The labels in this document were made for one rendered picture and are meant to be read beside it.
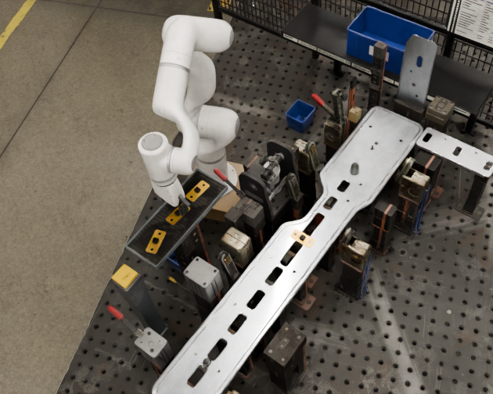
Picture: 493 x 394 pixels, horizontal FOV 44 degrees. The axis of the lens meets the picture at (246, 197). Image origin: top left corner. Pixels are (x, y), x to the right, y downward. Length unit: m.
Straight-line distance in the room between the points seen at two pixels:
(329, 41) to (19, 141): 2.19
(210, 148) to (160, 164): 0.58
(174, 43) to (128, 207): 1.86
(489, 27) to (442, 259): 0.88
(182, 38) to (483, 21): 1.18
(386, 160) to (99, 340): 1.26
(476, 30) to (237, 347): 1.46
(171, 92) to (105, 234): 1.82
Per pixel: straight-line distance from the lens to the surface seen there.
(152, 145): 1.69
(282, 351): 1.90
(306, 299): 2.32
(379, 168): 2.27
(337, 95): 2.20
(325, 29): 2.72
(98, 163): 3.75
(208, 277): 1.93
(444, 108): 2.40
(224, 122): 2.16
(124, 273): 1.94
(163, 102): 1.74
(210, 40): 1.89
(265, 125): 2.80
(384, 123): 2.40
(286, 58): 3.08
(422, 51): 2.27
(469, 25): 2.51
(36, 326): 3.33
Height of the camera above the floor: 2.82
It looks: 56 degrees down
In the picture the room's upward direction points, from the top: 10 degrees counter-clockwise
